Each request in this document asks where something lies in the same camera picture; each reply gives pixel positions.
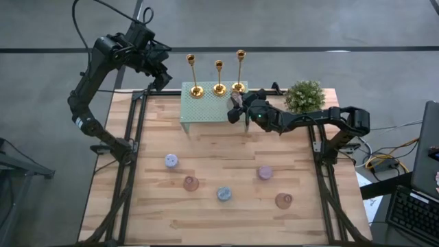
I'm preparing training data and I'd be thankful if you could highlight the pink glass candle holder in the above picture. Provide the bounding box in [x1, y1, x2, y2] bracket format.
[274, 192, 294, 210]
[230, 91, 244, 108]
[182, 175, 200, 192]

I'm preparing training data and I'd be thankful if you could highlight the black side desk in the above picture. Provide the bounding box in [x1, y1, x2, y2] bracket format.
[359, 171, 439, 247]

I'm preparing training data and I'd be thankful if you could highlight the green perforated metal shelf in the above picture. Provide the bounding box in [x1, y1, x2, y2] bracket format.
[179, 80, 252, 134]

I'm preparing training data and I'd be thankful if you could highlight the dark metal stand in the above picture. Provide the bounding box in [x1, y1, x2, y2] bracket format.
[0, 137, 56, 247]

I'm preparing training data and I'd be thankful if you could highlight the yellow cable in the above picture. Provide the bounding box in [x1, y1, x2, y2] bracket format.
[365, 137, 421, 174]

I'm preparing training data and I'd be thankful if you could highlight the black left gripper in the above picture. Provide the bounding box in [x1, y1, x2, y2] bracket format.
[147, 50, 174, 92]

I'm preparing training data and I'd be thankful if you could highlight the purple candle holder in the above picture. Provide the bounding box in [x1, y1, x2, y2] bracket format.
[257, 165, 274, 181]

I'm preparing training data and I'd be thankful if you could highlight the green artificial potted plant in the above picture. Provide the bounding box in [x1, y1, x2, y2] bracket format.
[283, 80, 326, 116]

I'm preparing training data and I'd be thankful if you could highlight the grey laptop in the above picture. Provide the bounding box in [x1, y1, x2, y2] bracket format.
[410, 100, 439, 200]

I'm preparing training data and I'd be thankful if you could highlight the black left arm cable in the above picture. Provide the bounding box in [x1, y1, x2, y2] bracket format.
[71, 0, 155, 56]

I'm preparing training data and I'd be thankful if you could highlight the black aluminium table frame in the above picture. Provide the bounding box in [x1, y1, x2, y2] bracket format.
[78, 82, 373, 247]

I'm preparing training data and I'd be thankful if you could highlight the pale lilac patterned candle holder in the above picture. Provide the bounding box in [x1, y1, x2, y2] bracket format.
[164, 153, 180, 169]

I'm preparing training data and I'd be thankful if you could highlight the black power adapter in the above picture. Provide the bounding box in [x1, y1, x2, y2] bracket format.
[372, 160, 401, 175]

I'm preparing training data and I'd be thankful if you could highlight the blue grey patterned candle holder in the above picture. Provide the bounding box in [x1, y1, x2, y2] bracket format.
[216, 186, 233, 202]

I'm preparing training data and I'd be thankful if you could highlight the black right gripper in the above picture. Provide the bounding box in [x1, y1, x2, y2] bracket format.
[227, 89, 268, 124]

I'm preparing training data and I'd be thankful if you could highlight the white paper sheet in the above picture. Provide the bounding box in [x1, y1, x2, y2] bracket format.
[355, 171, 384, 226]

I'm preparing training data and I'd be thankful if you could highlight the black keyboard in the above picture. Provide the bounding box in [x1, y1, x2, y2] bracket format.
[385, 185, 439, 246]

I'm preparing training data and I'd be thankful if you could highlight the gold metal candlestick holder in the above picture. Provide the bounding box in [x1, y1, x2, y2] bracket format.
[212, 60, 228, 97]
[185, 54, 205, 99]
[231, 49, 247, 94]

